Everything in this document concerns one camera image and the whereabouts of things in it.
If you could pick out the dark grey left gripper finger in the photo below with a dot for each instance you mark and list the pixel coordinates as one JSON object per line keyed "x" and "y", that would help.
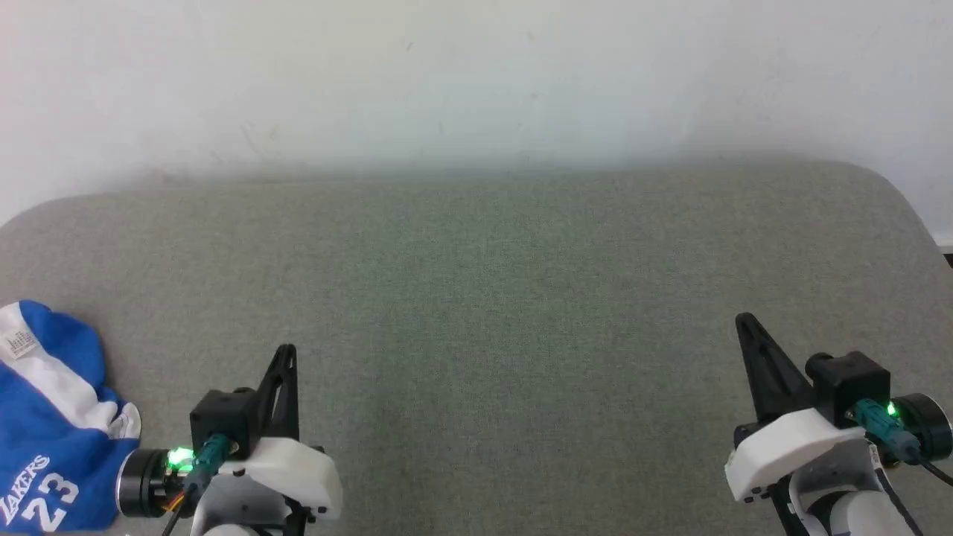
{"x": 266, "y": 406}
{"x": 289, "y": 394}

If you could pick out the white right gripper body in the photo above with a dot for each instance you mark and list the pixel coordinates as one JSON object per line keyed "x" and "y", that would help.
{"x": 789, "y": 447}

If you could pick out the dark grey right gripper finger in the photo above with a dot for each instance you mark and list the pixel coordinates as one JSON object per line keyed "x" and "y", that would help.
{"x": 791, "y": 387}
{"x": 761, "y": 380}

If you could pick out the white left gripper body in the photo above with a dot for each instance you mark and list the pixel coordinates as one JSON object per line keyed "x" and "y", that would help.
{"x": 294, "y": 469}

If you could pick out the blue white Lakers jersey garment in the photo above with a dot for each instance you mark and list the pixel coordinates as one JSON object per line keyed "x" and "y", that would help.
{"x": 52, "y": 439}

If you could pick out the grey fabric sofa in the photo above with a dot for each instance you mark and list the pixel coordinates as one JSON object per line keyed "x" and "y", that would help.
{"x": 491, "y": 313}

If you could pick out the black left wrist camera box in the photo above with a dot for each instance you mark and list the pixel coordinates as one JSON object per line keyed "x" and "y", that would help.
{"x": 222, "y": 418}

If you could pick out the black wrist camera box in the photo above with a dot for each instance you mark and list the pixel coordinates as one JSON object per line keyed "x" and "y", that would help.
{"x": 849, "y": 387}
{"x": 222, "y": 418}

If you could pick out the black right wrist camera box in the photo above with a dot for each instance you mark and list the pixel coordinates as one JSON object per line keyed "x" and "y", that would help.
{"x": 849, "y": 387}

